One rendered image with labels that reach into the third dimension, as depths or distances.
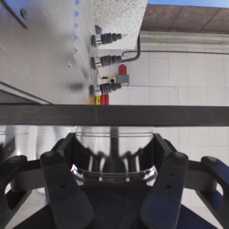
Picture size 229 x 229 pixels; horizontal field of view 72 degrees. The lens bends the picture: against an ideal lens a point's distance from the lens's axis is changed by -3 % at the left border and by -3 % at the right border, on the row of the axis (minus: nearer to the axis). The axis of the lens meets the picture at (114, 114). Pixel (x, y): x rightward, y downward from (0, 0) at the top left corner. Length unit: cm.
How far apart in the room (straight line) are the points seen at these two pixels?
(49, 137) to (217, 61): 197
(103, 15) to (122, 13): 5
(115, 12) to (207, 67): 164
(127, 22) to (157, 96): 128
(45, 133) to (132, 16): 36
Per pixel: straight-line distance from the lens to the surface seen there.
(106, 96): 43
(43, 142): 28
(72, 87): 18
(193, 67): 194
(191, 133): 181
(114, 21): 50
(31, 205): 42
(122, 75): 164
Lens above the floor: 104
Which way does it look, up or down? 5 degrees down
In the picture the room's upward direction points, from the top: 180 degrees counter-clockwise
